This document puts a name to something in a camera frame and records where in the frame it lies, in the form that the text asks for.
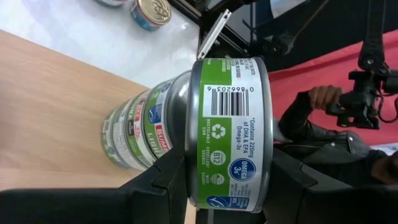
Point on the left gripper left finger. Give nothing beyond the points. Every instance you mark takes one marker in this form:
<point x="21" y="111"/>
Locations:
<point x="149" y="199"/>

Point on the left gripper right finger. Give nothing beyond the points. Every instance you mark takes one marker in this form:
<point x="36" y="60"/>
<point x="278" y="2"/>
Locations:
<point x="311" y="202"/>

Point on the gold lid tuna can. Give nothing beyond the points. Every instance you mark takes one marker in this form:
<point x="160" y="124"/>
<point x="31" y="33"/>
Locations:
<point x="230" y="130"/>
<point x="135" y="137"/>
<point x="152" y="12"/>

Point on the grey lid tuna can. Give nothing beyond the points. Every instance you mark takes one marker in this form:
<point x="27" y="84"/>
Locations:
<point x="158" y="124"/>

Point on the person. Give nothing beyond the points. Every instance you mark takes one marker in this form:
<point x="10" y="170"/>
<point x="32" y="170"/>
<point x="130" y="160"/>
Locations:
<point x="326" y="146"/>

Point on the red backdrop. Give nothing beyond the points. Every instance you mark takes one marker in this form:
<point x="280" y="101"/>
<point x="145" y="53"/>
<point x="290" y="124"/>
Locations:
<point x="335" y="71"/>

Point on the silver aluminium bracket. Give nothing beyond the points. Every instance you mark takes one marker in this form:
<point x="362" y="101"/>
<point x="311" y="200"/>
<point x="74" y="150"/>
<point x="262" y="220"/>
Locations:
<point x="214" y="32"/>

